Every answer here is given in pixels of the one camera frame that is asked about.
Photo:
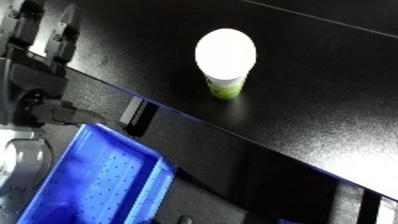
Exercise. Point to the white paper cup green band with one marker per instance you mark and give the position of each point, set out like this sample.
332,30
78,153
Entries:
225,56

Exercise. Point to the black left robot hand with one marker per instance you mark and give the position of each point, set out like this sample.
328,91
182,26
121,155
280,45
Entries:
29,86

